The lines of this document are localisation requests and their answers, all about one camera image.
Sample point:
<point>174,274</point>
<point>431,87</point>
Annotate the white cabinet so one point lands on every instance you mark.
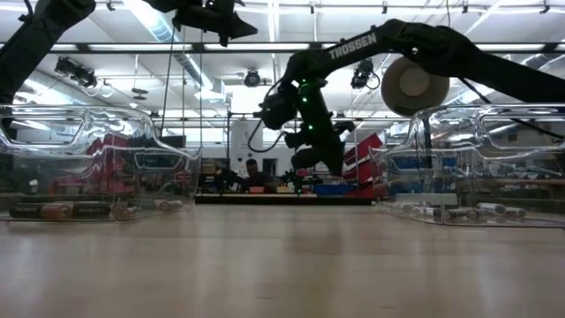
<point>240,146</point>

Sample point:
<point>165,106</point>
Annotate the black overhead camera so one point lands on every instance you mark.
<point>252,78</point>

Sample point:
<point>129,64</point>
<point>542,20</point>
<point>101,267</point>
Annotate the red cabinet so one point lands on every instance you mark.
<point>106,152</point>

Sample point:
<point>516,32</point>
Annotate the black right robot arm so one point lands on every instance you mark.
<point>397,35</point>

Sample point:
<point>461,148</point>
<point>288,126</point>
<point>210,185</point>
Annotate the black ceiling disc fixture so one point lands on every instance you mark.
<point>140,93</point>

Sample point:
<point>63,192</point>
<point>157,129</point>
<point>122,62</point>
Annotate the clear plastic tray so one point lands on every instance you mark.
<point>110,128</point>
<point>463,132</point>

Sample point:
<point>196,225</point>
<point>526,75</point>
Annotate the black background robot arm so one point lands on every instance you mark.
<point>227,179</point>
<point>300,180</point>

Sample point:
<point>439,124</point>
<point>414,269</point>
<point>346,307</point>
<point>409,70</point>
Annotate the black overhead frame beam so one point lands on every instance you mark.
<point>198,47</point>

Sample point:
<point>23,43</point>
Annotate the person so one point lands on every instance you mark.
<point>253,174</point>

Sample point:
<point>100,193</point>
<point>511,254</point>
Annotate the red shelf rack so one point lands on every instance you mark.
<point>366,152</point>

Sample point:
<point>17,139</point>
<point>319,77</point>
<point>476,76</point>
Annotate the silver ceiling duct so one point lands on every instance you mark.
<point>154,26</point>

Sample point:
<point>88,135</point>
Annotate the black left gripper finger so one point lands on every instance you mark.
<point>240,30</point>

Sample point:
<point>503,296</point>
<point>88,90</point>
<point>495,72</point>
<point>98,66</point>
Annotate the blue storage bins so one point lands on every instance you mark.
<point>335,190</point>

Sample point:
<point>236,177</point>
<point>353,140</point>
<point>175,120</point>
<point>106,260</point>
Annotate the white desk lamp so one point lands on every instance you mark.
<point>415,88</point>

